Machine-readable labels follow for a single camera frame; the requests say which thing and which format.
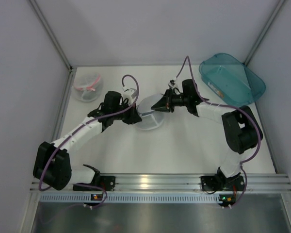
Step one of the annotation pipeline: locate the teal plastic tray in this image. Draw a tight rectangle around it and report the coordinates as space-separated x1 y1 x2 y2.
199 53 266 107

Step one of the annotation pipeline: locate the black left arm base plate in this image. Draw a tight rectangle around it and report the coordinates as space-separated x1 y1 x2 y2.
72 175 116 191

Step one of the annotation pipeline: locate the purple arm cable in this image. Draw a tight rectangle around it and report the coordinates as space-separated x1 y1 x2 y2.
38 74 139 208
176 55 262 208

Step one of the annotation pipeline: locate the white slotted cable duct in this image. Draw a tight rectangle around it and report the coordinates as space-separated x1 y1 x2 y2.
39 193 234 203

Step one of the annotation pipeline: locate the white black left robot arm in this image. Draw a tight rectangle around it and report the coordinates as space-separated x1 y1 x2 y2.
33 88 142 190

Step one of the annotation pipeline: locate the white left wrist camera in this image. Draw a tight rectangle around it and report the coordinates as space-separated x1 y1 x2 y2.
122 88 138 104

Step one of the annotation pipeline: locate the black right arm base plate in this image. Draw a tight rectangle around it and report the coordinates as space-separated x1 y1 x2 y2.
200 175 244 193

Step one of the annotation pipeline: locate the right aluminium corner post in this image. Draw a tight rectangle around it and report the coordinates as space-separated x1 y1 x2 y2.
242 0 288 66

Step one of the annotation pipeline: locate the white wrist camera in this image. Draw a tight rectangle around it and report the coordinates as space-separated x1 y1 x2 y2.
122 88 138 104
168 78 180 92

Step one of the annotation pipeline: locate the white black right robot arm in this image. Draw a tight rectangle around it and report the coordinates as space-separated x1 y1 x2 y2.
151 79 263 193

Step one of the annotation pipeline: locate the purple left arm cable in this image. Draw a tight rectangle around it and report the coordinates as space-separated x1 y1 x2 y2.
38 74 139 208

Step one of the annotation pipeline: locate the aluminium corner post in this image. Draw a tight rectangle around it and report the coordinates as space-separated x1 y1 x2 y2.
28 0 72 70
242 0 288 66

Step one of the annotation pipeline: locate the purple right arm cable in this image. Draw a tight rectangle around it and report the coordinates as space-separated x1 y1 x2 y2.
176 55 262 208

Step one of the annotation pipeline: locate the left aluminium corner post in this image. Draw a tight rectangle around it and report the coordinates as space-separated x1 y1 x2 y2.
28 0 72 70

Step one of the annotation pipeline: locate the blue-trimmed white mesh laundry bag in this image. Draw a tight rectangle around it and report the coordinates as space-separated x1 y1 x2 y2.
135 94 164 131

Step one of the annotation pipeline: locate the aluminium front rail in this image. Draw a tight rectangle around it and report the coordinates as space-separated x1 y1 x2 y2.
29 172 291 194

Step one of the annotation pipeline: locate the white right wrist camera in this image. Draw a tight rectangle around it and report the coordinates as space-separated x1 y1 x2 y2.
168 78 180 92

